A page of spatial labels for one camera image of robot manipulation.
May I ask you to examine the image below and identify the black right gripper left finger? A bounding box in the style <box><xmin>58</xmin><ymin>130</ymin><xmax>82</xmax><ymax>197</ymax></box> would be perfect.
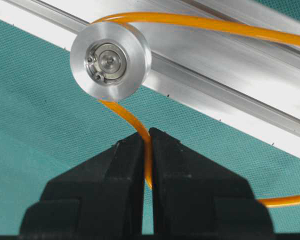
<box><xmin>19</xmin><ymin>133</ymin><xmax>144</xmax><ymax>237</ymax></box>

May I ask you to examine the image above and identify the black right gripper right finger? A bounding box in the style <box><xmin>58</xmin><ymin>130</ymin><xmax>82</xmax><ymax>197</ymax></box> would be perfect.
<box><xmin>150</xmin><ymin>128</ymin><xmax>275</xmax><ymax>237</ymax></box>

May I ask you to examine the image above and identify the orange rubber band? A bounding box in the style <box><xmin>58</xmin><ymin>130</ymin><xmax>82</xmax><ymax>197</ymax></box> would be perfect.
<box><xmin>89</xmin><ymin>12</ymin><xmax>300</xmax><ymax>209</ymax></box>

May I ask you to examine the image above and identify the green table cloth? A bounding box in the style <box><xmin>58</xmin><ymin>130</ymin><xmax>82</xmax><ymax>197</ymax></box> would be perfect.
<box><xmin>0</xmin><ymin>0</ymin><xmax>300</xmax><ymax>236</ymax></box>

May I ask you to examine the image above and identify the aluminium extrusion rail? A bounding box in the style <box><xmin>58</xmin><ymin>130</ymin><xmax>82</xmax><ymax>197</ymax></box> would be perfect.
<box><xmin>0</xmin><ymin>0</ymin><xmax>300</xmax><ymax>158</ymax></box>

